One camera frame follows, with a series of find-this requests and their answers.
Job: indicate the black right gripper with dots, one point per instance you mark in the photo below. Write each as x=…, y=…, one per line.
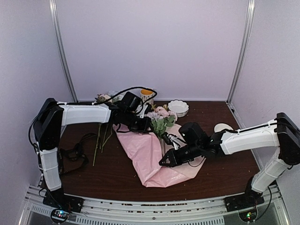
x=174, y=160

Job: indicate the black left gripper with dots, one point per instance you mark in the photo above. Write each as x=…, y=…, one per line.
x=144, y=128

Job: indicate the pink wrapping paper sheet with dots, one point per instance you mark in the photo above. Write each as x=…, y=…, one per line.
x=145, y=151

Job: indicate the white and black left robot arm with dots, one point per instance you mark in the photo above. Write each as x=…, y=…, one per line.
x=54, y=117

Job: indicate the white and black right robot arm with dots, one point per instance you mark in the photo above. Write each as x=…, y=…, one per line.
x=281, y=133

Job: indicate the pile of fake flowers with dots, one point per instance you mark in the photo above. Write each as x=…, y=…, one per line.
x=104, y=118

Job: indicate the plain white bowl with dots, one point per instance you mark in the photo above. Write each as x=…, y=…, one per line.
x=221, y=126

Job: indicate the floral mug with yellow inside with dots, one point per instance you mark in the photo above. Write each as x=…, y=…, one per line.
x=146, y=96

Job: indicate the white scalloped bowl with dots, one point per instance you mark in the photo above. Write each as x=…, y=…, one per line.
x=180, y=107

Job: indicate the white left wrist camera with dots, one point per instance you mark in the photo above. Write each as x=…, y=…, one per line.
x=142, y=110

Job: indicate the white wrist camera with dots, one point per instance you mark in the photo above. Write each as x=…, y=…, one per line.
x=142, y=110
x=171, y=139

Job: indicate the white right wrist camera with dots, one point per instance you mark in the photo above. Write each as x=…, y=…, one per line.
x=171, y=139

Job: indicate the aluminium front rail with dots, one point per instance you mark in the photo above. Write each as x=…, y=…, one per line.
x=210, y=211

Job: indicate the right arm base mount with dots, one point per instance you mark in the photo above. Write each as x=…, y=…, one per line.
x=240, y=202

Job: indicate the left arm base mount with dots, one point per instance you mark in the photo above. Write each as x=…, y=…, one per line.
x=68, y=203

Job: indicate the left aluminium frame post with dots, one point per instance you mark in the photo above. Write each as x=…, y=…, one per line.
x=61, y=50

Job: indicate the aluminium frame post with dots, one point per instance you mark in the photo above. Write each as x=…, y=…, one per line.
x=61, y=50
x=243, y=49

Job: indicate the right aluminium frame post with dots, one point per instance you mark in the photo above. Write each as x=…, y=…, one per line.
x=243, y=49

